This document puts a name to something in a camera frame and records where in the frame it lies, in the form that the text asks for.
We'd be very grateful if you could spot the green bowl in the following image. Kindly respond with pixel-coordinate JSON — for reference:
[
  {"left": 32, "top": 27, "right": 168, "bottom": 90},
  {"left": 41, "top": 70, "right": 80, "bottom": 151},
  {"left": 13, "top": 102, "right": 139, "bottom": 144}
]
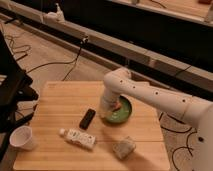
[{"left": 98, "top": 96, "right": 132, "bottom": 124}]

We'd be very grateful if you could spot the white paper cup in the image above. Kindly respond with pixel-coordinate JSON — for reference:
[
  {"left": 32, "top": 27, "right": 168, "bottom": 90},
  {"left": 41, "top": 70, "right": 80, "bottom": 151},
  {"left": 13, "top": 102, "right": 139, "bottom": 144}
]
[{"left": 9, "top": 126, "right": 36, "bottom": 150}]

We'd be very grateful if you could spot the grey-green sponge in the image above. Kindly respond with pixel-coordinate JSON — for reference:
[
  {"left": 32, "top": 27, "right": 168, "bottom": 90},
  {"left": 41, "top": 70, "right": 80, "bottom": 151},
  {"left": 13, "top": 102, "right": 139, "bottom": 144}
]
[{"left": 113, "top": 137, "right": 136, "bottom": 160}]

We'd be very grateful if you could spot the white plastic bottle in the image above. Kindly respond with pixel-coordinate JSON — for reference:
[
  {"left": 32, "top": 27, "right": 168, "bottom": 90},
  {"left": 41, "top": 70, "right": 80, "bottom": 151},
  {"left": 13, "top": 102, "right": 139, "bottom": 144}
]
[{"left": 59, "top": 128, "right": 96, "bottom": 150}]

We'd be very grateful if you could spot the white object on rail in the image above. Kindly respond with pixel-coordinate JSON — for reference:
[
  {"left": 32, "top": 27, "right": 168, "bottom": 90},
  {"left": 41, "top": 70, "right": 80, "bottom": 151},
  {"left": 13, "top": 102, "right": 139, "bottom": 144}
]
[{"left": 45, "top": 4, "right": 65, "bottom": 22}]

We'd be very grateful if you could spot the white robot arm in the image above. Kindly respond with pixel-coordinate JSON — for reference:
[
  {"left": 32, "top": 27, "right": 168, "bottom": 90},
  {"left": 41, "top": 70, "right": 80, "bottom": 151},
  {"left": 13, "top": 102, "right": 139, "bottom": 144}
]
[{"left": 99, "top": 68, "right": 213, "bottom": 171}]

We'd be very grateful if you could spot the black cable near robot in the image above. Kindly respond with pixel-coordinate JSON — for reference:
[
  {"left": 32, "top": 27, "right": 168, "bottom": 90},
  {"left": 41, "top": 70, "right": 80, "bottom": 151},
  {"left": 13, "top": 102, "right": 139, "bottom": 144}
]
[{"left": 159, "top": 112, "right": 201, "bottom": 171}]

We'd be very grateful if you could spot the black chair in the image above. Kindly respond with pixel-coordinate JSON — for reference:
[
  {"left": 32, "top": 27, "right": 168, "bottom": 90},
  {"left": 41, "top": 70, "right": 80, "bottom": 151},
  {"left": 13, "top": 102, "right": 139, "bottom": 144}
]
[{"left": 0, "top": 31, "right": 38, "bottom": 162}]

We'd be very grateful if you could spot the black floor cable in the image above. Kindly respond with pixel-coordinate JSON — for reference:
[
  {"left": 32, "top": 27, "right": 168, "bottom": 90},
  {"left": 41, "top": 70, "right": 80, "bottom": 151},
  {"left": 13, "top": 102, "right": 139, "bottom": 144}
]
[{"left": 25, "top": 37, "right": 89, "bottom": 82}]

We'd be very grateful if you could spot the black eraser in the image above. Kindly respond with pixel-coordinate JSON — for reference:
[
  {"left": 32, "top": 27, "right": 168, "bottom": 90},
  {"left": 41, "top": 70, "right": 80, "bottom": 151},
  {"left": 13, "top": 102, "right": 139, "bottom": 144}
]
[{"left": 79, "top": 109, "right": 96, "bottom": 130}]

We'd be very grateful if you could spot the orange carrot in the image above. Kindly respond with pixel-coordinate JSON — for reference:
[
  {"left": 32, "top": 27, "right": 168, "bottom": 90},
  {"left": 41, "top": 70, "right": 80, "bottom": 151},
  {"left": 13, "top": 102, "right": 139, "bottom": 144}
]
[{"left": 113, "top": 103, "right": 121, "bottom": 111}]

